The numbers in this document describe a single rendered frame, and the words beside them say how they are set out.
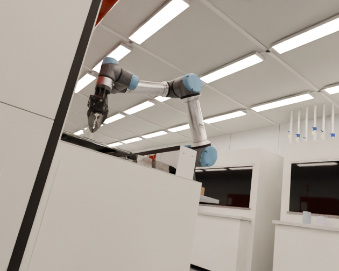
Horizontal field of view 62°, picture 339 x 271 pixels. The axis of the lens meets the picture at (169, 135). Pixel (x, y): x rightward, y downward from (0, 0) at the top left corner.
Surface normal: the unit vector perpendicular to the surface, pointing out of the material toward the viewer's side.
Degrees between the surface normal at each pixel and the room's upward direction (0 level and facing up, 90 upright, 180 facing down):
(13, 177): 90
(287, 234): 90
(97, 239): 90
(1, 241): 90
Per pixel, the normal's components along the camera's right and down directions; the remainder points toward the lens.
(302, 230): -0.79, -0.31
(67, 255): 0.59, -0.14
